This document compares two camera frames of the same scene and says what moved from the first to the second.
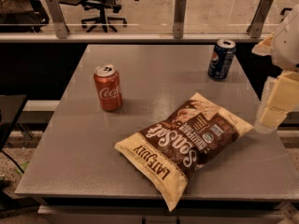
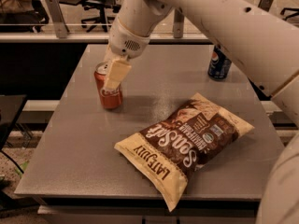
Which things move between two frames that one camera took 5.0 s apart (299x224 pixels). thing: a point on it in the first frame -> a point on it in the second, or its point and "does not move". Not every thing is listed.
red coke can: (107, 82) does not move
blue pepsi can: (221, 60) does not move
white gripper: (287, 46) -> (124, 40)
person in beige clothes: (21, 9) does not move
